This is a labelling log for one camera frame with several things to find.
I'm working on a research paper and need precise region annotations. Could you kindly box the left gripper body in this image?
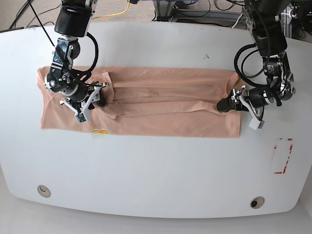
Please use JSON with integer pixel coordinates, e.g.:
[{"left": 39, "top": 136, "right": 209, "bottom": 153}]
[{"left": 246, "top": 88, "right": 277, "bottom": 107}]

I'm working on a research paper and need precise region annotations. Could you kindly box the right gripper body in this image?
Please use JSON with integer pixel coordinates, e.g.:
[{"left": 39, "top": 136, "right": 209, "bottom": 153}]
[{"left": 44, "top": 73, "right": 94, "bottom": 102}]

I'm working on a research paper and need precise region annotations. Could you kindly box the peach t-shirt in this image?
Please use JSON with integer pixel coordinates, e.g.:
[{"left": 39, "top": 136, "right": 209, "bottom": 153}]
[{"left": 37, "top": 66, "right": 241, "bottom": 138}]

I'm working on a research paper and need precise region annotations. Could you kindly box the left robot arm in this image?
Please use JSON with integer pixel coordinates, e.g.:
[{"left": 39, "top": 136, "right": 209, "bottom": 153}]
[{"left": 216, "top": 0, "right": 293, "bottom": 113}]

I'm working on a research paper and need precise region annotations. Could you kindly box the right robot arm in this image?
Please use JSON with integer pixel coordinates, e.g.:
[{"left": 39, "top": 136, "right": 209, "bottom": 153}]
[{"left": 44, "top": 0, "right": 103, "bottom": 108}]

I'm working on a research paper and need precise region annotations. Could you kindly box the red tape rectangle marking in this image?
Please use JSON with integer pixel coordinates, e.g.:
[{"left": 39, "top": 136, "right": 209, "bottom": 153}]
[{"left": 271, "top": 138, "right": 294, "bottom": 175}]

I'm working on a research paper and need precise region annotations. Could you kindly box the right table grommet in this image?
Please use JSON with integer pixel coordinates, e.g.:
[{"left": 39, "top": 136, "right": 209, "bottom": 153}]
[{"left": 250, "top": 196, "right": 265, "bottom": 209}]

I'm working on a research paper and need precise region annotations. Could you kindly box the table grommet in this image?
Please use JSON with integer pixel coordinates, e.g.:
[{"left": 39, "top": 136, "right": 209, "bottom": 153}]
[
  {"left": 250, "top": 196, "right": 265, "bottom": 209},
  {"left": 37, "top": 185, "right": 51, "bottom": 198}
]

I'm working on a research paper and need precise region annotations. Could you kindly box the left table grommet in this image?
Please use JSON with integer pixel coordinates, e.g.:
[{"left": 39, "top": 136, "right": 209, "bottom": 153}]
[{"left": 37, "top": 185, "right": 51, "bottom": 198}]

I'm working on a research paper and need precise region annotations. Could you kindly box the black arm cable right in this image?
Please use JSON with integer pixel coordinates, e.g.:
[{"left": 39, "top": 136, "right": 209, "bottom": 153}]
[{"left": 28, "top": 0, "right": 99, "bottom": 86}]

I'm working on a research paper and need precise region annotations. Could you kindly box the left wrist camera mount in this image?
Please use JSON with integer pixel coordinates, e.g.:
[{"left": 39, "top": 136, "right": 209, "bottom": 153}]
[{"left": 231, "top": 85, "right": 264, "bottom": 130}]

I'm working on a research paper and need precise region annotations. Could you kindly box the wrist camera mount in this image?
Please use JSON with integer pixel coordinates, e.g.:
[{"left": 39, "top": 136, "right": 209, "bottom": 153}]
[
  {"left": 231, "top": 85, "right": 264, "bottom": 130},
  {"left": 59, "top": 81, "right": 108, "bottom": 124}
]

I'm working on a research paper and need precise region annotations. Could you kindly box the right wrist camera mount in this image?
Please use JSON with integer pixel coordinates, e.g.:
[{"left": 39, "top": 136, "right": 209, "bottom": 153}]
[{"left": 59, "top": 81, "right": 108, "bottom": 124}]

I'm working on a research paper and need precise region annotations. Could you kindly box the white cable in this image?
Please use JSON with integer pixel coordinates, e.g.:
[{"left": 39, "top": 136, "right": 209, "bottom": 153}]
[{"left": 233, "top": 11, "right": 293, "bottom": 28}]

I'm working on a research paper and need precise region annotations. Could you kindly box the yellow cable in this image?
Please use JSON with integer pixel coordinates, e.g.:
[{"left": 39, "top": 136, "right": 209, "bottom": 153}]
[{"left": 91, "top": 0, "right": 130, "bottom": 20}]

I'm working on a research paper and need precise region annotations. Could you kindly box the aluminium frame stand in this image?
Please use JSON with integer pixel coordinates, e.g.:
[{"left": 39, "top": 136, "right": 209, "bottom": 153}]
[{"left": 152, "top": 0, "right": 178, "bottom": 22}]

